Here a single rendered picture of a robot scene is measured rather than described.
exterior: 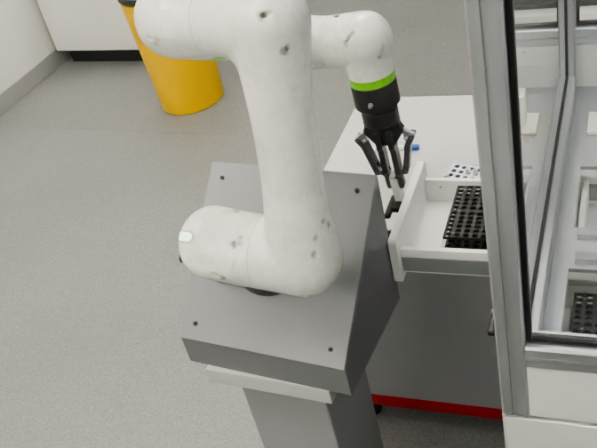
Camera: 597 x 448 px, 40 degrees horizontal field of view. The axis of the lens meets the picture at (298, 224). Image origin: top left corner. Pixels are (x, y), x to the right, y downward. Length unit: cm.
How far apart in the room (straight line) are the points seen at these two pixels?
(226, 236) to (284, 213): 14
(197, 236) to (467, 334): 95
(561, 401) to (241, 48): 68
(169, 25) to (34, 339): 219
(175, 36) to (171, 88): 306
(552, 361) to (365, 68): 68
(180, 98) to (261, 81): 313
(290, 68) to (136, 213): 258
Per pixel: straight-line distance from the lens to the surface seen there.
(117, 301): 327
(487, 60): 93
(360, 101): 164
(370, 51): 157
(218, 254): 140
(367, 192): 157
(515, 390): 127
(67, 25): 529
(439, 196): 189
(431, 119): 235
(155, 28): 126
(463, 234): 169
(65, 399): 299
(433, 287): 207
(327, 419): 177
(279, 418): 184
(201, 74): 429
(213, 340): 168
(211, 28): 121
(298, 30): 118
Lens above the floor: 196
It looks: 36 degrees down
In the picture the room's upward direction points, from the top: 15 degrees counter-clockwise
